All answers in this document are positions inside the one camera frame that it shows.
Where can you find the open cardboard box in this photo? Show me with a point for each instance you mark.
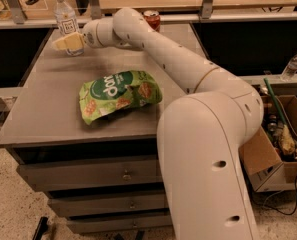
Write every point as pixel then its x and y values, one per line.
pixel 263 164

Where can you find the green handled brush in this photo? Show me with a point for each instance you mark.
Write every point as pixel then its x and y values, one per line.
pixel 285 139

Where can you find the black object on floor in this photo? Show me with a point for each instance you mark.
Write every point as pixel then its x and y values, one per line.
pixel 41 228

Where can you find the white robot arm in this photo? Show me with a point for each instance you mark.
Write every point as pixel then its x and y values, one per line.
pixel 198 135

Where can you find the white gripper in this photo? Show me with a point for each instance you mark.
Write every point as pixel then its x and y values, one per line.
pixel 89 34

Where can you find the grey drawer cabinet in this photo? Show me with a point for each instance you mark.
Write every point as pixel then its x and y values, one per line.
pixel 99 177

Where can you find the green snack chip bag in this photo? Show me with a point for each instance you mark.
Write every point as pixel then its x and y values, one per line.
pixel 122 90

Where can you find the small clear bottle on ledge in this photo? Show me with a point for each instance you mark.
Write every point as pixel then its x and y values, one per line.
pixel 290 70

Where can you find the red coca-cola can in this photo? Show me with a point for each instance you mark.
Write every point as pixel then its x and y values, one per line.
pixel 153 19

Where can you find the wooden shelf with metal posts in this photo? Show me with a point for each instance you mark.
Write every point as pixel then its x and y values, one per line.
pixel 188 0

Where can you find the clear plastic water bottle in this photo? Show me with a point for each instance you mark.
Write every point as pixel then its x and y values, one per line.
pixel 67 22

